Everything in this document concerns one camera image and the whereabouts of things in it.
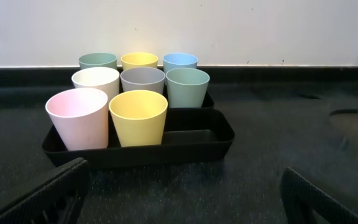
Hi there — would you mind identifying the blue cup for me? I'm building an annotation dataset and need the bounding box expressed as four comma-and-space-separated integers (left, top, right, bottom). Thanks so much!
162, 52, 199, 74

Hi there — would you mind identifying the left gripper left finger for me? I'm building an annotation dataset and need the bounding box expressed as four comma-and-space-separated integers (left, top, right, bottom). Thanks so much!
0, 157, 90, 224

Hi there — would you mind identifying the white cup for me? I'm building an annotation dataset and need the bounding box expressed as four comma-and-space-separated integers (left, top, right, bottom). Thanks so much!
71, 67, 121, 103

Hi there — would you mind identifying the pink cup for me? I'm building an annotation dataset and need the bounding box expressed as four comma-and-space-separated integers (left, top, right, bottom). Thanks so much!
45, 87, 109, 152

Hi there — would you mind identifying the grey cup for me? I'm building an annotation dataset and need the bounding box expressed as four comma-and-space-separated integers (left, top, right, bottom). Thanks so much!
119, 67, 166, 95

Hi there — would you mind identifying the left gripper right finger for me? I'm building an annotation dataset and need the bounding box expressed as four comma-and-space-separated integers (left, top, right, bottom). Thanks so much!
279, 167, 358, 224

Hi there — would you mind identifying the yellow cup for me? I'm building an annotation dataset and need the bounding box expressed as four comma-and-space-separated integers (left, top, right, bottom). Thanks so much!
109, 90, 168, 147
120, 52, 159, 71

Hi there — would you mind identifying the black tray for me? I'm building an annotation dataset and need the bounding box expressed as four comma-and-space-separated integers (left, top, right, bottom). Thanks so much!
42, 90, 236, 170

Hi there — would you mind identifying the green cup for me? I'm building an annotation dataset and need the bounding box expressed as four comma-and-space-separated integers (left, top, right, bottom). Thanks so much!
78, 52, 118, 71
165, 67, 211, 109

